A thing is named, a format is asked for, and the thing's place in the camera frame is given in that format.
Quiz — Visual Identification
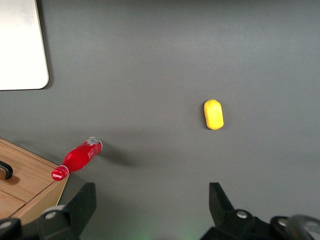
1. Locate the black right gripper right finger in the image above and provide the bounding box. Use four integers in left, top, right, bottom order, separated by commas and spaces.
199, 182, 274, 240

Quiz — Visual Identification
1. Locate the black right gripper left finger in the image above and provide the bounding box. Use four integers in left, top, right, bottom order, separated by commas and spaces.
21, 182, 98, 240

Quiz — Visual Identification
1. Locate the red coke bottle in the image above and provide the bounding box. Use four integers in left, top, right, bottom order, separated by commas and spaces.
51, 136, 104, 182

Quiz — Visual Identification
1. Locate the beige rectangular tray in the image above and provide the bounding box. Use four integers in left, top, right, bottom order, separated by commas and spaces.
0, 0, 50, 91

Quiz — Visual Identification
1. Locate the wooden two-drawer cabinet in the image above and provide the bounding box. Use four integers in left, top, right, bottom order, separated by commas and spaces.
0, 137, 70, 226

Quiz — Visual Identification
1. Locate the wooden lower drawer front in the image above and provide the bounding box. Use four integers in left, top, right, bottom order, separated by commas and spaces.
0, 142, 55, 201

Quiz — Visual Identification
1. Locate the wooden drawer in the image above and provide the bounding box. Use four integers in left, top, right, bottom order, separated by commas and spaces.
0, 190, 27, 221
0, 142, 55, 201

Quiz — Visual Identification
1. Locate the wooden upper drawer front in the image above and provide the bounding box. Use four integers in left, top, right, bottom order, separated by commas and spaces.
0, 190, 27, 221

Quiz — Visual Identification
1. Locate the yellow lemon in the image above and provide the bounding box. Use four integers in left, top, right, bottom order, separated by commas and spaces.
203, 98, 225, 131

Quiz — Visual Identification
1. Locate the black lower drawer handle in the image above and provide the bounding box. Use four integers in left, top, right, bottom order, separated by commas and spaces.
0, 160, 14, 181

